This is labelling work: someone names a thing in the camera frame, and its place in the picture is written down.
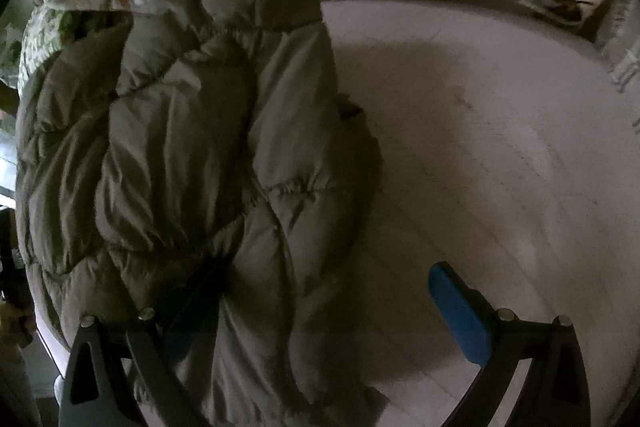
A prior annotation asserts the window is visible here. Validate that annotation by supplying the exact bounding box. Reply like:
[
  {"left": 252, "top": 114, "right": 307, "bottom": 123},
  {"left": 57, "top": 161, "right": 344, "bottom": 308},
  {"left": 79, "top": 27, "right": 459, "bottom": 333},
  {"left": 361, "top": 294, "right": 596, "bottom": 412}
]
[{"left": 0, "top": 104, "right": 21, "bottom": 202}]

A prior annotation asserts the green patterned pillow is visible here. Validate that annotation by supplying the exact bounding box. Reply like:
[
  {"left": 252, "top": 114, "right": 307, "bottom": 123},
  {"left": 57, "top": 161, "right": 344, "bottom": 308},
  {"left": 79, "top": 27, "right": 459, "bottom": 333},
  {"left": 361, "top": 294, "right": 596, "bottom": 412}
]
[{"left": 0, "top": 4, "right": 76, "bottom": 92}]

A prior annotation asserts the olive green puffer jacket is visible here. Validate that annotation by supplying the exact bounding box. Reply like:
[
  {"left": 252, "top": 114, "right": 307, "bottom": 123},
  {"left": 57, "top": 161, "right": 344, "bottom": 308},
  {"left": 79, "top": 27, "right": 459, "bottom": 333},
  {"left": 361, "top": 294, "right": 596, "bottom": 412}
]
[{"left": 14, "top": 0, "right": 392, "bottom": 427}]

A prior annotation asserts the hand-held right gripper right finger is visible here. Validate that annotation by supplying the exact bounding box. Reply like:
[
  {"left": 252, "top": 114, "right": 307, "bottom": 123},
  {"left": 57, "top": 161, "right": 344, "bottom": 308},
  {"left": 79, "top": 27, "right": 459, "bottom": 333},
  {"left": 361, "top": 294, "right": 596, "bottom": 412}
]
[{"left": 428, "top": 261, "right": 592, "bottom": 427}]

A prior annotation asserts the striped pillow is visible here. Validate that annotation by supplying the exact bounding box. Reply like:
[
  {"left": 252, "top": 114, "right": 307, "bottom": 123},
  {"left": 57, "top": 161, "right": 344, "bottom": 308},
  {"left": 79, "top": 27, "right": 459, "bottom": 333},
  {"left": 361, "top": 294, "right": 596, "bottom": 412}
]
[{"left": 597, "top": 0, "right": 640, "bottom": 135}]

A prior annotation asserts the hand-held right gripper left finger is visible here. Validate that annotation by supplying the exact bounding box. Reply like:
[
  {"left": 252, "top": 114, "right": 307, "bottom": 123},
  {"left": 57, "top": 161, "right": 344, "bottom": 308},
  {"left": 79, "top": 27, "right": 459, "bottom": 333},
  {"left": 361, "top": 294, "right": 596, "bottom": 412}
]
[{"left": 59, "top": 257, "right": 232, "bottom": 427}]

